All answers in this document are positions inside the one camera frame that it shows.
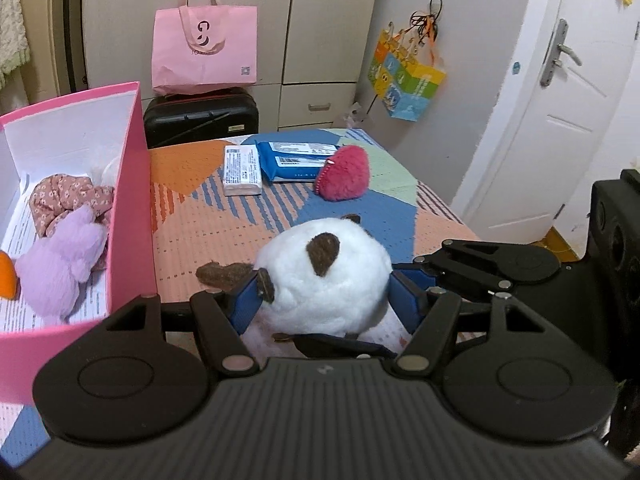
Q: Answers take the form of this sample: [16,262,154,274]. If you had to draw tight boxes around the white tissue pack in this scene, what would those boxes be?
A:
[222,144,263,197]

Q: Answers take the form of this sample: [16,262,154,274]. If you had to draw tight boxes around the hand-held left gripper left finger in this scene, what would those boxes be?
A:
[102,269,274,376]

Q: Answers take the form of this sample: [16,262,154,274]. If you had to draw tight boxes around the orange makeup sponge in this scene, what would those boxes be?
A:
[0,251,21,301]

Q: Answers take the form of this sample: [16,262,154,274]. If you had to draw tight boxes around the white round plush toy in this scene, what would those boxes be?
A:
[196,214,393,346]

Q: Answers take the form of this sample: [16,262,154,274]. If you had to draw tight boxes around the white mesh bath puff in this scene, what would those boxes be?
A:
[90,147,123,186]

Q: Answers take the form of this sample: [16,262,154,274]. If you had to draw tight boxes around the grey wooden wardrobe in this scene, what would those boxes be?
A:
[80,0,383,133]

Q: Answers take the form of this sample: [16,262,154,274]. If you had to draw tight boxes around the black and orange cords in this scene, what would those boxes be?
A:
[407,0,446,61]

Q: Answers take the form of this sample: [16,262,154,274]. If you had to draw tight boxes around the beige wooden cabinet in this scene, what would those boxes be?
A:
[20,0,86,98]

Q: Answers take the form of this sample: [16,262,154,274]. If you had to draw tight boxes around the white door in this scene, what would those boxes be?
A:
[452,0,640,246]

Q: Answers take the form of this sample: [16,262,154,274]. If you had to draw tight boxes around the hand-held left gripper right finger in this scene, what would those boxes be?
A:
[389,270,548,377]

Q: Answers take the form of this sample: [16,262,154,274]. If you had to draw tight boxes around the pink floral fabric scrunchie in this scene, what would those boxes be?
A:
[27,174,116,271]

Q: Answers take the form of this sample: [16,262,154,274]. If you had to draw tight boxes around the white plastic bag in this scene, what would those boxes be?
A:
[345,102,373,128]

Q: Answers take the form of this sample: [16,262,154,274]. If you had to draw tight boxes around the purple plush toy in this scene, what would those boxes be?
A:
[14,206,110,326]

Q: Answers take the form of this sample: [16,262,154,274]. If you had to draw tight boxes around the pink cardboard box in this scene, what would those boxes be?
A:
[0,81,160,406]

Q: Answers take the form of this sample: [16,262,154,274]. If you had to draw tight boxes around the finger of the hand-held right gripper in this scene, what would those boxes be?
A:
[287,333,398,360]
[412,239,518,306]

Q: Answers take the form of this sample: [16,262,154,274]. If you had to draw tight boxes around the white green fleece robe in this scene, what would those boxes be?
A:
[0,0,31,91]

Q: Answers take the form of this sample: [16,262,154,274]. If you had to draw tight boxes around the silver door handle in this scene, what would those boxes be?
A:
[540,19,583,87]

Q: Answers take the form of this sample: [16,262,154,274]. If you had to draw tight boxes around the colourful paper gift bag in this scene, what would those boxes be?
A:
[369,29,447,122]

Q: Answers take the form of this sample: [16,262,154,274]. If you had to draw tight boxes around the black suitcase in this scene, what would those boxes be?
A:
[143,86,260,149]

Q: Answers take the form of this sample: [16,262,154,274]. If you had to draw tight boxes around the blue wet wipes pack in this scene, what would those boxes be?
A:
[256,140,343,183]

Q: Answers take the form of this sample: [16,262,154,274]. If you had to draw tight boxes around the red fuzzy pouch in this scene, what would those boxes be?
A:
[315,145,372,202]

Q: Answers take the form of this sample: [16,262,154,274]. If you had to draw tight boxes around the pink tote bag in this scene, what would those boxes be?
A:
[151,0,259,96]

